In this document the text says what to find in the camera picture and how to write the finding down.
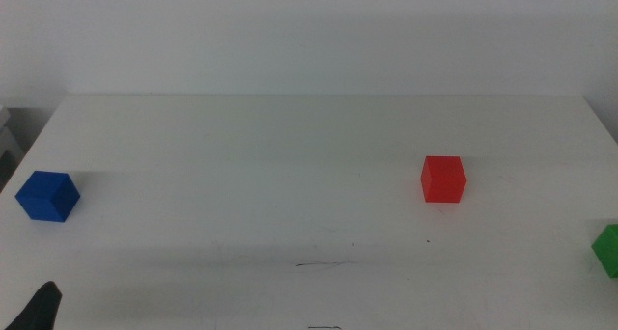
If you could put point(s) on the red cube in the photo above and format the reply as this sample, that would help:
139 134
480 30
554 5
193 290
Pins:
444 180

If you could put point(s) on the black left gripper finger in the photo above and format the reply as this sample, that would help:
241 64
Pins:
41 308

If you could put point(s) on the green cube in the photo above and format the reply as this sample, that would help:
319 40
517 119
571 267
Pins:
608 250

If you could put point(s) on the blue cube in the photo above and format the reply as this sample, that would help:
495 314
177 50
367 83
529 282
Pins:
43 200

